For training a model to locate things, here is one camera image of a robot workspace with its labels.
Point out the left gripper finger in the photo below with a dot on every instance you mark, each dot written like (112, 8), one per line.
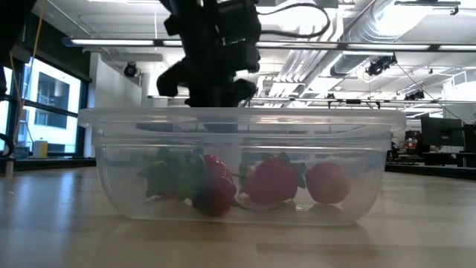
(212, 97)

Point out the clear plastic tupperware container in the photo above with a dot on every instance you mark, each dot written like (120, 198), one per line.
(241, 119)

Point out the red toy strawberry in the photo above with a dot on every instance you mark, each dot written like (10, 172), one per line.
(217, 167)
(160, 182)
(273, 182)

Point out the dark purple toy plum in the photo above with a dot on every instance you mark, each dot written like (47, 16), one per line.
(213, 199)

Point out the pink toy peach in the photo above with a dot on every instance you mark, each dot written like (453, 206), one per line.
(327, 182)

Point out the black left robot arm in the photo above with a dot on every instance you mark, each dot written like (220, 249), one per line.
(11, 22)

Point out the long ceiling light bar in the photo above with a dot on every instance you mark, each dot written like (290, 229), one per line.
(111, 42)

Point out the pale cylindrical canister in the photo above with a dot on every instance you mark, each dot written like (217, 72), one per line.
(40, 149)

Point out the black computer screen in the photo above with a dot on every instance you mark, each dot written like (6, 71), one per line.
(442, 132)

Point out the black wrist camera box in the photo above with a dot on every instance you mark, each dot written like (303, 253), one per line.
(240, 22)

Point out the black wall camera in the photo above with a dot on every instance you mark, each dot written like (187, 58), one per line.
(130, 70)

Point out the black ceiling camera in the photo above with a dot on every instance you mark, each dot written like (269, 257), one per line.
(375, 67)

